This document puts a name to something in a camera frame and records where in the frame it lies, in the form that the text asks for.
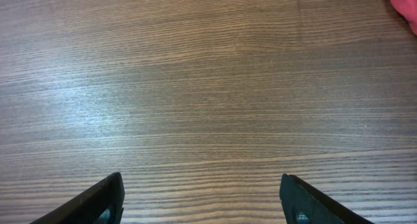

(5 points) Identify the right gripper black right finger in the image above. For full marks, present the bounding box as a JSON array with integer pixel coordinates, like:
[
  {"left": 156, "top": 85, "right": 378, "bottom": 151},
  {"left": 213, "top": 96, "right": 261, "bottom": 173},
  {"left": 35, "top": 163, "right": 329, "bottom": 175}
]
[{"left": 280, "top": 174, "right": 373, "bottom": 224}]

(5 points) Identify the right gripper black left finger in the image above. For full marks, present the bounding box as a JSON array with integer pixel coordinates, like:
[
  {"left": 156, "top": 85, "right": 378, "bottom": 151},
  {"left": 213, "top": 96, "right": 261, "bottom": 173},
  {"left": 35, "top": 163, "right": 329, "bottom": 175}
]
[{"left": 32, "top": 172, "right": 124, "bottom": 224}]

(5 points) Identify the red and white garment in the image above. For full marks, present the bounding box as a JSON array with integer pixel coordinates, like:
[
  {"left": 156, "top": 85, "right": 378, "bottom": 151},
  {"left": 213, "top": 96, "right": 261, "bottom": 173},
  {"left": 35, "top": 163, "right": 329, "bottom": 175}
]
[{"left": 390, "top": 0, "right": 416, "bottom": 35}]

